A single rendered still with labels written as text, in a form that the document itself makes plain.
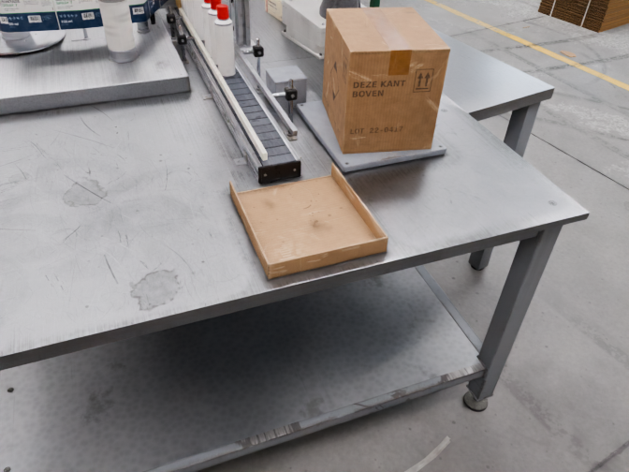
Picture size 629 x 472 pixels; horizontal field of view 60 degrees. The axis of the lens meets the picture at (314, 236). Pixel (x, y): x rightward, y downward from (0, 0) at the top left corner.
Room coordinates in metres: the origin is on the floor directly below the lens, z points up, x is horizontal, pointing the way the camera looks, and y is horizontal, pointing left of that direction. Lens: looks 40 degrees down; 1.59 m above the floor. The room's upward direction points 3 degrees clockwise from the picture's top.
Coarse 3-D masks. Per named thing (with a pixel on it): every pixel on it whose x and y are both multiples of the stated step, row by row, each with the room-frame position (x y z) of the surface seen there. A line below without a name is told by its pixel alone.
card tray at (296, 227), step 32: (256, 192) 1.06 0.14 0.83; (288, 192) 1.06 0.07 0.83; (320, 192) 1.07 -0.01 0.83; (352, 192) 1.03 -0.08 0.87; (256, 224) 0.94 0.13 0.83; (288, 224) 0.94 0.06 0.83; (320, 224) 0.95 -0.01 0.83; (352, 224) 0.95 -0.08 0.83; (288, 256) 0.84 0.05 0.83; (320, 256) 0.81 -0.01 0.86; (352, 256) 0.84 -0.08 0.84
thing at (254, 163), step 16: (192, 48) 1.82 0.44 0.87; (208, 80) 1.61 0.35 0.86; (256, 96) 1.47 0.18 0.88; (224, 112) 1.41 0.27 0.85; (240, 128) 1.28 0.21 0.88; (240, 144) 1.26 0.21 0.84; (288, 144) 1.21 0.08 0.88; (256, 160) 1.13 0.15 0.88; (256, 176) 1.11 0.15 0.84; (272, 176) 1.11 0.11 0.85; (288, 176) 1.13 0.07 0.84
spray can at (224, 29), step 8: (216, 8) 1.60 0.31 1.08; (224, 8) 1.59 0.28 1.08; (224, 16) 1.59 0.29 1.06; (216, 24) 1.59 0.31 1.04; (224, 24) 1.58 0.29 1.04; (216, 32) 1.59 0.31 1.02; (224, 32) 1.58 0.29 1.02; (232, 32) 1.60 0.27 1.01; (216, 40) 1.59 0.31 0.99; (224, 40) 1.58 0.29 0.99; (232, 40) 1.60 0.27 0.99; (216, 48) 1.60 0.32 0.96; (224, 48) 1.58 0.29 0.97; (232, 48) 1.60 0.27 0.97; (224, 56) 1.58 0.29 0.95; (232, 56) 1.59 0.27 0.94; (224, 64) 1.58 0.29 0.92; (232, 64) 1.59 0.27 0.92; (224, 72) 1.58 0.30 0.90; (232, 72) 1.59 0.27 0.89
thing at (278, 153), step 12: (204, 60) 1.71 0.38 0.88; (228, 84) 1.54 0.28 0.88; (240, 84) 1.54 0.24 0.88; (240, 96) 1.46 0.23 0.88; (252, 96) 1.46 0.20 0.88; (252, 108) 1.39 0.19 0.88; (252, 120) 1.32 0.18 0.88; (264, 120) 1.33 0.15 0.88; (264, 132) 1.26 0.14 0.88; (276, 132) 1.26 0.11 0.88; (252, 144) 1.20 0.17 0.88; (264, 144) 1.20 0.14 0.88; (276, 144) 1.20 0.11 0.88; (276, 156) 1.15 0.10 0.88; (288, 156) 1.15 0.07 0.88
